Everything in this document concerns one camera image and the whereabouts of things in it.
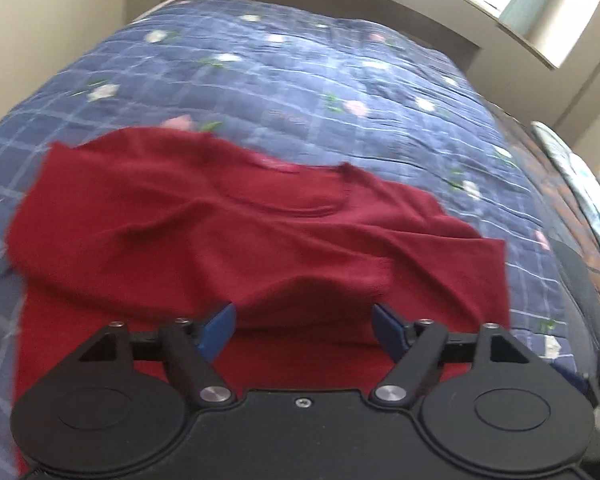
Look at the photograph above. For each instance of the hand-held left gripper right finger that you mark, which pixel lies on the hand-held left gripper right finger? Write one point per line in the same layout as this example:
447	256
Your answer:
387	332

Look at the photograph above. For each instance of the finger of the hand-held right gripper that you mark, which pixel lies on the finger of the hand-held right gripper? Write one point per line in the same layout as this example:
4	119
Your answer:
582	385

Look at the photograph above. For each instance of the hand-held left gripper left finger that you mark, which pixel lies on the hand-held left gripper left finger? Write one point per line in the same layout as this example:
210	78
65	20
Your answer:
218	329

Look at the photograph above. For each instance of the red knit sweater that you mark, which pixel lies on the red knit sweater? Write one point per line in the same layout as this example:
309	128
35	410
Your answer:
190	240

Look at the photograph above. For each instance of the floral patterned pillow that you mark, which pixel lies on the floral patterned pillow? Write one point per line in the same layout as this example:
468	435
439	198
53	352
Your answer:
580	180

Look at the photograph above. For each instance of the blue checked floral quilt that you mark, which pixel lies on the blue checked floral quilt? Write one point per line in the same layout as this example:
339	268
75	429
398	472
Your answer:
300	85

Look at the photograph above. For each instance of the beige wooden headboard shelf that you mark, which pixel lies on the beige wooden headboard shelf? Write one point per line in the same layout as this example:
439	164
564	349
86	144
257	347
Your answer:
410	5

